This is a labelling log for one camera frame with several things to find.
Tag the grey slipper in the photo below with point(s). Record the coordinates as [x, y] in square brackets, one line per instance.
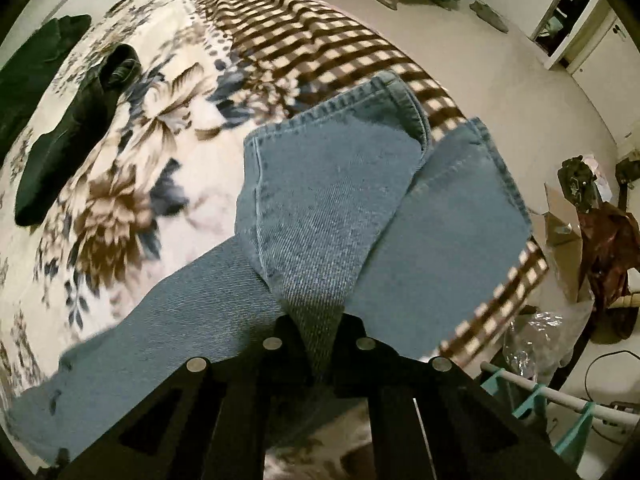
[487, 15]

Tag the white wardrobe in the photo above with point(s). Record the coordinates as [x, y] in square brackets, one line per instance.
[595, 50]

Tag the blue denim pants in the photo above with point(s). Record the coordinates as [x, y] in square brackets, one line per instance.
[325, 200]

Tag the teal rack with white rod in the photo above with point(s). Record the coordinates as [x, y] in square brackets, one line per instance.
[550, 397]

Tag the dark green blanket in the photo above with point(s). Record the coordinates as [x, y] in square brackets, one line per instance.
[30, 70]

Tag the dark green cloth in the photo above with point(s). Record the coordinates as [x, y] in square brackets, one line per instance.
[70, 135]

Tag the dark green bundle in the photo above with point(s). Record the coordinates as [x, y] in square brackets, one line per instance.
[577, 180]

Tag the floral checkered blanket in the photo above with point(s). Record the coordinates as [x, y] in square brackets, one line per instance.
[165, 160]

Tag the flattened cardboard box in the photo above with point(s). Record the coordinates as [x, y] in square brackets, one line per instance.
[557, 240]

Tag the clear plastic bag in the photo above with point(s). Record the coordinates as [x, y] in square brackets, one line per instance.
[545, 335]

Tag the reddish brown plastic bag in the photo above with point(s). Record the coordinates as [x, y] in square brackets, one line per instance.
[607, 245]

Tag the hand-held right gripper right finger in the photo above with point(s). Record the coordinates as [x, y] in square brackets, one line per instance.
[350, 355]

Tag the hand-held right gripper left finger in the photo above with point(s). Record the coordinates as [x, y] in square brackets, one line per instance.
[282, 355]

